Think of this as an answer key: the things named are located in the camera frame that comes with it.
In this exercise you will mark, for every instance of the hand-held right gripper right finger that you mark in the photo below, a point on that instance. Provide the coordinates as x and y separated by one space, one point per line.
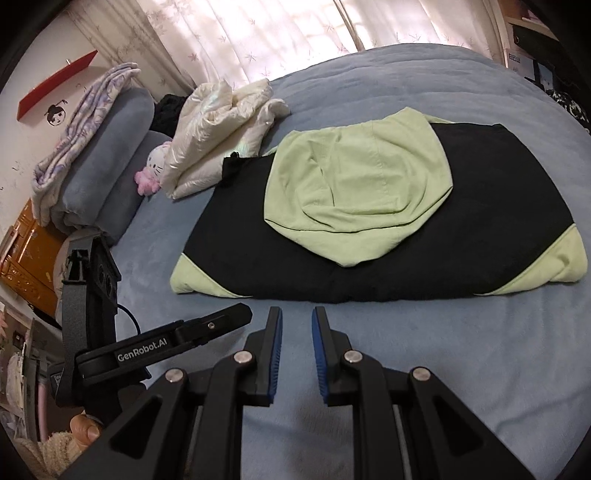
319 355

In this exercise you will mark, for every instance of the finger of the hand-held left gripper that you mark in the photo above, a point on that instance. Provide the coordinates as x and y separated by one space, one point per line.
217 322

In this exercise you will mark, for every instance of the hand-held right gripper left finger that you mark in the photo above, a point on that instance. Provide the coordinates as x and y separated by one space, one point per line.
273 355

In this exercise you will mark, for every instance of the green and black jacket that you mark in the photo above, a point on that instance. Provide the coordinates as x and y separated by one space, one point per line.
392 258

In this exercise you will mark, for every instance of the person's left forearm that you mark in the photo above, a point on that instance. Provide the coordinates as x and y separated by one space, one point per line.
60 457

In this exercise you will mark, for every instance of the orange wooden cabinet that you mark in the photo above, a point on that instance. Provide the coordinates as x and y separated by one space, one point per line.
27 263

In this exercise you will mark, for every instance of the folded blue blanket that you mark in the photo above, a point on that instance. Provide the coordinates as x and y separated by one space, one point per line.
106 184

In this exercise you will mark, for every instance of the blue bed blanket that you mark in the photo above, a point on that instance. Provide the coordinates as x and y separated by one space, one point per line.
438 369

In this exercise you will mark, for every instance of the white and pink plush toy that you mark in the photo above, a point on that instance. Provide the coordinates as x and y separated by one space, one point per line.
154 168

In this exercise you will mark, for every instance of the purple floral blanket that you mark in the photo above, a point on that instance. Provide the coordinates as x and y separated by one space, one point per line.
69 152

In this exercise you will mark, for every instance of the white puffy jacket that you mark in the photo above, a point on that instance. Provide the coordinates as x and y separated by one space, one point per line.
207 134

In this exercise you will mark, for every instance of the dark cloth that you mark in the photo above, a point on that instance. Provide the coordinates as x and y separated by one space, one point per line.
168 113

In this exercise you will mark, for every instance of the white floral curtain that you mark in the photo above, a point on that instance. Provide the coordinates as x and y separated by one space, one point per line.
277 32

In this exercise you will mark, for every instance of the black and white patterned cloth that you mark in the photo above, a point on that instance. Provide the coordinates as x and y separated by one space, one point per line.
570 108

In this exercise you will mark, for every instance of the white printed box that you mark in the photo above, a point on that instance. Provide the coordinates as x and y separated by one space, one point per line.
517 62

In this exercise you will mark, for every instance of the black wall sticker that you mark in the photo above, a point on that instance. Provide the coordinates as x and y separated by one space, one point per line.
57 115

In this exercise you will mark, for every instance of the red wall shelf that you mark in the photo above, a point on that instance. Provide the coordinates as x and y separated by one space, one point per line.
55 85

